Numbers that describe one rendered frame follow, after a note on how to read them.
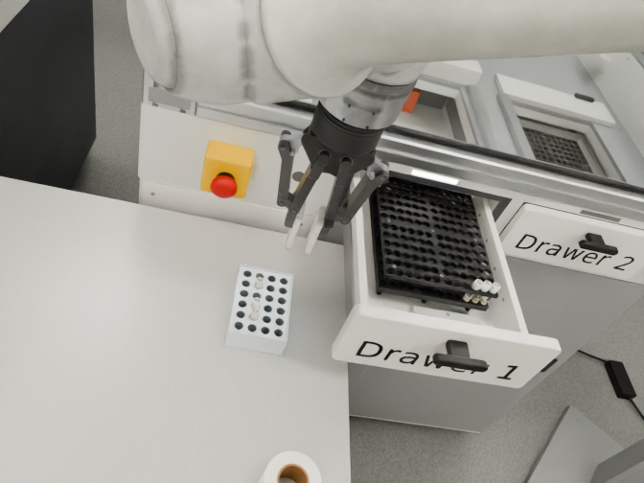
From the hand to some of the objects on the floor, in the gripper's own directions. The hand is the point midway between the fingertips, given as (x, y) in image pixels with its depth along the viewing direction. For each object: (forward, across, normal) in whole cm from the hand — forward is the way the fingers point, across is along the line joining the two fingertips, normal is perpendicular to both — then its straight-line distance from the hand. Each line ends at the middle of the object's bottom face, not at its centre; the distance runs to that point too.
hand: (305, 228), depth 70 cm
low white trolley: (+94, -17, -20) cm, 97 cm away
